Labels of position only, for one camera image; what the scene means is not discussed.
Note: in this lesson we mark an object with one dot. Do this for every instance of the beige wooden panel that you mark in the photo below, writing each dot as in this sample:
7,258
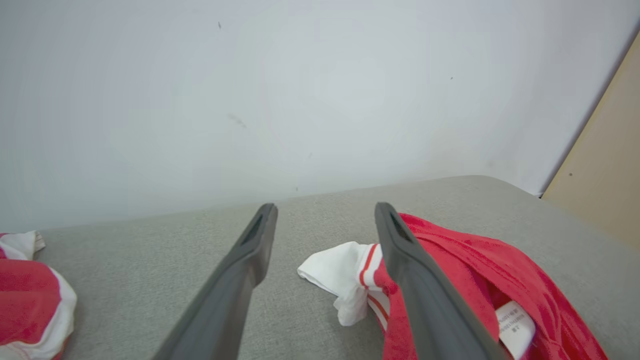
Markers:
610,175

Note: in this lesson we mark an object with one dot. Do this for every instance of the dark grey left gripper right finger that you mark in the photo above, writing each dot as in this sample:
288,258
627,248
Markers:
425,300

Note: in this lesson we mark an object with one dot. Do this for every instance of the red shorts with white waistband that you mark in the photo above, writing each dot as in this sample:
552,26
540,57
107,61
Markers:
30,300

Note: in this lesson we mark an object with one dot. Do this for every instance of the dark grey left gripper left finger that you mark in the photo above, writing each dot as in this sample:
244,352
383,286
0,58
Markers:
235,280

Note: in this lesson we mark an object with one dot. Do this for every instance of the red shirt with white sleeves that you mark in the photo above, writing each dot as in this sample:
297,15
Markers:
450,250

